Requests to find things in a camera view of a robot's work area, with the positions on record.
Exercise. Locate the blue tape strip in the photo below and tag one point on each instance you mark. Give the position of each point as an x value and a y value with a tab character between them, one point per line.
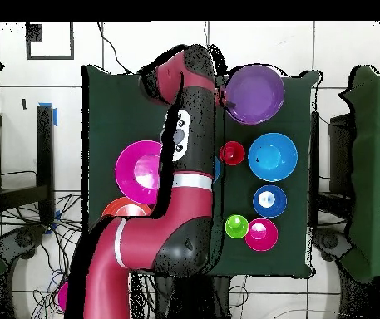
55	116

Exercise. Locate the small pink-red bowl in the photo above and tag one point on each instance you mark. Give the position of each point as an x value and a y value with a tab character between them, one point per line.
261	241

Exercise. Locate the small magenta bowl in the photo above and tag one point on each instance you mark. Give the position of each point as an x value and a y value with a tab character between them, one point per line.
63	297

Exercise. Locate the small dark blue bowl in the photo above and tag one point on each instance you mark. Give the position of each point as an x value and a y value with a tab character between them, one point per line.
259	206

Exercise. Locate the small light blue ridged bowl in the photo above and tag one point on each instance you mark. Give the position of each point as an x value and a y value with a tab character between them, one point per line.
217	169

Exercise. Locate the purple bowl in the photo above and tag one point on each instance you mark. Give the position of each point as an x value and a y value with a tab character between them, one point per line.
256	94

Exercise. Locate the black square floor frame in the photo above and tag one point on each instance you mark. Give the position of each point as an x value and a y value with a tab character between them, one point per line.
50	57

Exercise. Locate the green cup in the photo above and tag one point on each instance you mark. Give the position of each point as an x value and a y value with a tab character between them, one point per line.
236	229

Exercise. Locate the black metal stand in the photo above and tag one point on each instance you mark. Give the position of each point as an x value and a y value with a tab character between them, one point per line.
45	149
314	149

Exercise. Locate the red cup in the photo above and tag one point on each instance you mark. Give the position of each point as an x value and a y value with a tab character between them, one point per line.
232	153

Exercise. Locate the large pink bowl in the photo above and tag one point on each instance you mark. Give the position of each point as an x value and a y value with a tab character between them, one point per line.
129	172

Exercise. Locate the large orange bowl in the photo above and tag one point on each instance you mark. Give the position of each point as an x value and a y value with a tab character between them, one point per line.
116	207

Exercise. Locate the dark green tablecloth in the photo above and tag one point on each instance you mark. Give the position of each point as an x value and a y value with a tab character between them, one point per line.
116	109

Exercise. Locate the large blue bowl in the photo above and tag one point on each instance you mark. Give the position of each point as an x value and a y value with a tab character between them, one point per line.
272	157

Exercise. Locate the black floor stand base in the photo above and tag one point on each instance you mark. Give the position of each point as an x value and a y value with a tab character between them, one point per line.
329	241
23	239

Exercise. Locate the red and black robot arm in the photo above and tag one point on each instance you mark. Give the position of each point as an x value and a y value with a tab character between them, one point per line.
176	212

